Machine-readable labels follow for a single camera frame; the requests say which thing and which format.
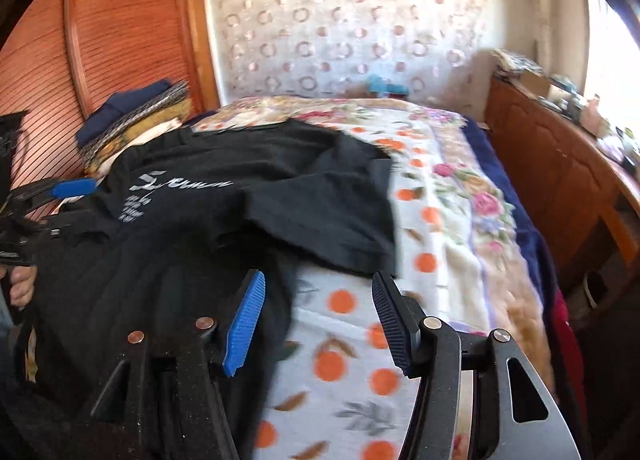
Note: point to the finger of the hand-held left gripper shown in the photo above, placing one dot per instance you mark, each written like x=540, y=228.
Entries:
x=75, y=187
x=55, y=231

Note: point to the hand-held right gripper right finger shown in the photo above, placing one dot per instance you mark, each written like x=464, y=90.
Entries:
x=392, y=320

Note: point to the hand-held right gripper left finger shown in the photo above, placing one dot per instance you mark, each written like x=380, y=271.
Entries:
x=245, y=325

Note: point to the black t-shirt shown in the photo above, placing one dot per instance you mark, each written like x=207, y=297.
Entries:
x=225, y=220

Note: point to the person's left hand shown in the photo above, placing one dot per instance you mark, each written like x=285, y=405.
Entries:
x=22, y=285

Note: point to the orange print blanket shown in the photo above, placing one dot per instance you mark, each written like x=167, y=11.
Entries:
x=350, y=365

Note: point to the cream folded garment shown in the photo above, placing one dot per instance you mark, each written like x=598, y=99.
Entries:
x=145, y=138

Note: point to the navy folded garment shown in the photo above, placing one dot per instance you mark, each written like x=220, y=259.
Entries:
x=120, y=110

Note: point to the grey patterned folded garment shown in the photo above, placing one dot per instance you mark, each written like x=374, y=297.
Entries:
x=150, y=108

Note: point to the gold patterned folded garment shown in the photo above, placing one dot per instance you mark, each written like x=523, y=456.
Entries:
x=167, y=113

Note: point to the floral rose blanket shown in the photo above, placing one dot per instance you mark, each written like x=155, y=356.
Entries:
x=480, y=205

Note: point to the red cloth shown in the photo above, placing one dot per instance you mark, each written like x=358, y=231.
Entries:
x=567, y=340

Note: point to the white round bin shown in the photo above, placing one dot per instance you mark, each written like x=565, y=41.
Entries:
x=595, y=285

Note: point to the teal toy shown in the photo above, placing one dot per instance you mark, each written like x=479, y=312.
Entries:
x=385, y=86

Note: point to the cardboard box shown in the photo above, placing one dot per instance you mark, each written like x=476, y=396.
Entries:
x=534, y=84

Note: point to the stack of printed papers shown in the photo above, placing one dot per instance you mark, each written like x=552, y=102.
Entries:
x=515, y=63

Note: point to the clutter of small bottles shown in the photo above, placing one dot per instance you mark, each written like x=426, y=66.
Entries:
x=595, y=110

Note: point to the circle patterned curtain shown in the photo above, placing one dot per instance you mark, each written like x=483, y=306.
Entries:
x=350, y=15

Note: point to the bright window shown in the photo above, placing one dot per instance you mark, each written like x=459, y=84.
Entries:
x=612, y=50

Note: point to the wooden bed frame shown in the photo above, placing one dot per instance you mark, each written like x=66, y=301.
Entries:
x=545, y=160

